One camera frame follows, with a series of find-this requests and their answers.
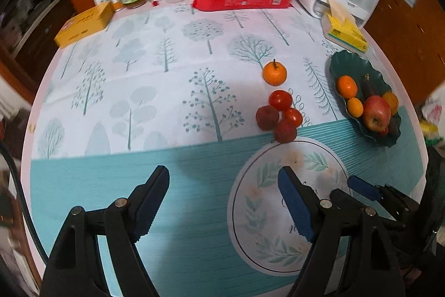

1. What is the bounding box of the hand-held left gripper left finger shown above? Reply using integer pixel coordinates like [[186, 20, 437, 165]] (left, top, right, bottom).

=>
[[42, 165, 171, 297]]

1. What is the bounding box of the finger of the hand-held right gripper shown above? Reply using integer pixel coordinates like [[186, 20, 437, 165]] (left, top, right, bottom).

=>
[[347, 175, 421, 226]]

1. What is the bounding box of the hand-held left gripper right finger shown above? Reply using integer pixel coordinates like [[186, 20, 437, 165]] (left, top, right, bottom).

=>
[[277, 165, 407, 297]]

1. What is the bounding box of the red apple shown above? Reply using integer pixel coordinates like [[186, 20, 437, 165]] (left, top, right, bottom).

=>
[[362, 95, 392, 132]]

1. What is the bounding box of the small tangerine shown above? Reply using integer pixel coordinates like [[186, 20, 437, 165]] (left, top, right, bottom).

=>
[[347, 97, 364, 117]]

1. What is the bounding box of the large pale orange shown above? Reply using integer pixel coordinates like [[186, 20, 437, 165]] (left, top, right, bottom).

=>
[[382, 92, 400, 116]]

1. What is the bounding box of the medium tangerine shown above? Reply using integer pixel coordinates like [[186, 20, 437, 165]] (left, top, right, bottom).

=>
[[336, 75, 359, 99]]

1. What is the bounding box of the dark green scalloped plate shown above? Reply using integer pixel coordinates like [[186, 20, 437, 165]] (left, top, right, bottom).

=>
[[325, 51, 402, 148]]

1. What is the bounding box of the round white leaf-print placemat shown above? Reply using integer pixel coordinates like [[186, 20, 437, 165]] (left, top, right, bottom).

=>
[[228, 139, 352, 275]]

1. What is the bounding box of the yellow plastic bag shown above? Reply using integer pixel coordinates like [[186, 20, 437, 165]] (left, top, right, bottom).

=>
[[419, 99, 445, 146]]

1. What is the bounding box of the tangerine with stem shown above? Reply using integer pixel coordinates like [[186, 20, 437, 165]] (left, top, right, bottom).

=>
[[262, 59, 288, 87]]

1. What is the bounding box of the yellow tissue pack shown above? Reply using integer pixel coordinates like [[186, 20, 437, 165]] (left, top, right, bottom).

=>
[[321, 0, 369, 53]]

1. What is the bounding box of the yellow tin box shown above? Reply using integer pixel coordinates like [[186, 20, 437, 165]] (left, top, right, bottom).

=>
[[54, 1, 115, 48]]

